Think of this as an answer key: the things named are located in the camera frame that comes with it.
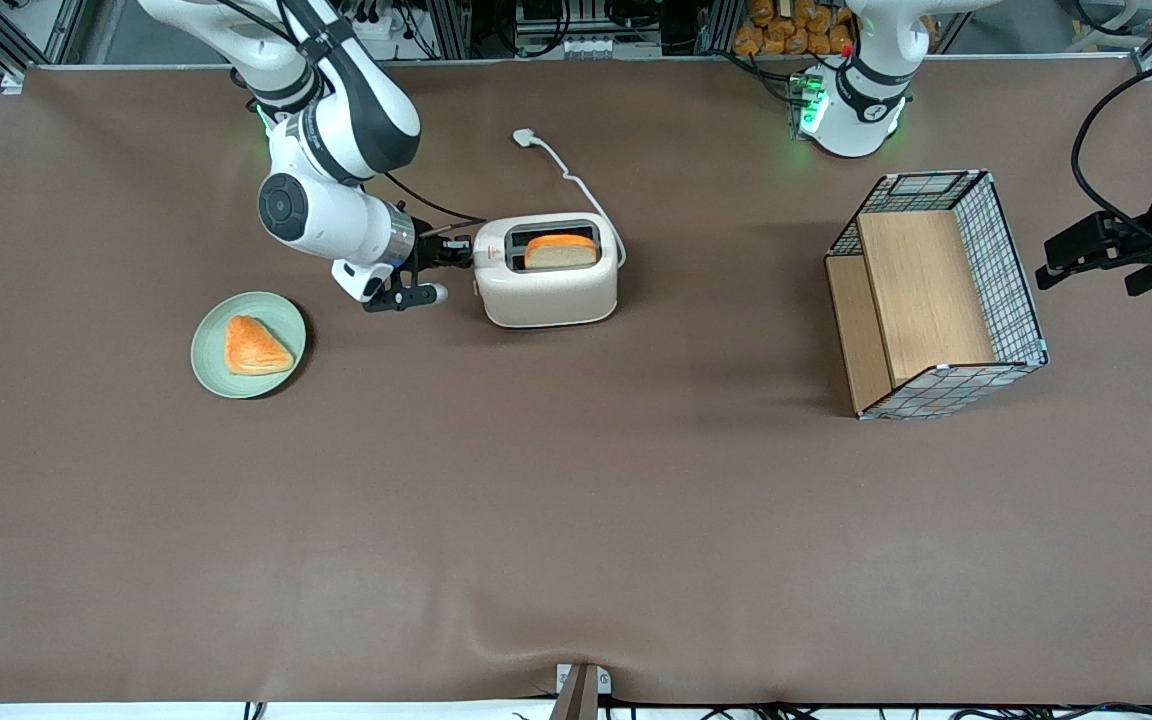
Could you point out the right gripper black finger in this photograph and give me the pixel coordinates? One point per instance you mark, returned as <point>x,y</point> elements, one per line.
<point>456,262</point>
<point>456,248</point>

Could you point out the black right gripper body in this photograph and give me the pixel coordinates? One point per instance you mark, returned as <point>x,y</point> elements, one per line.
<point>426,251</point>

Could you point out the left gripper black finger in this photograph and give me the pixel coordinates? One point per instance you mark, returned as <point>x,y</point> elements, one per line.
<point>1151,279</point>
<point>1096,248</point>

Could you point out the cream white toaster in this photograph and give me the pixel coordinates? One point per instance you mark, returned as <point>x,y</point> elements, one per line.
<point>551,295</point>

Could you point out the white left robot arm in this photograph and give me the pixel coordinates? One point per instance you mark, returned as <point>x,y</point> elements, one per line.
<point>856,110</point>

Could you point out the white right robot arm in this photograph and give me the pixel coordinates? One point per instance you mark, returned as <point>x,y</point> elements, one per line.
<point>336,120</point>

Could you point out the bread slice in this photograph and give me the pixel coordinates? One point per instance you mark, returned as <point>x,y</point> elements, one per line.
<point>561,251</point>

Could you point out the light wooden board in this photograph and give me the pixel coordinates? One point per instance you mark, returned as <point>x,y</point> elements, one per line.
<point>926,295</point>

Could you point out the triangular orange pastry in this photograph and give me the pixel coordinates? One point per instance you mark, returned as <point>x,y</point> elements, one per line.
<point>254,346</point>

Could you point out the pale green plate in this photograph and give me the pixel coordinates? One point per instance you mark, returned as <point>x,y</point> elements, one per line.
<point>211,350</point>

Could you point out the white power strip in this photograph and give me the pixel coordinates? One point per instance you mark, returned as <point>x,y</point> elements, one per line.
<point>376,24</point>

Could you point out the grey electronics unit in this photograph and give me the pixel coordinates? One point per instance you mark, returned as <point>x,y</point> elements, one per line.
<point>586,25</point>

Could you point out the pile of orange bread rolls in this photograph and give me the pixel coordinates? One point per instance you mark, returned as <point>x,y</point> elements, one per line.
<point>791,30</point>

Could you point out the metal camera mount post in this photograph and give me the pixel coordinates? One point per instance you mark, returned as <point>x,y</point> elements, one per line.
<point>579,692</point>

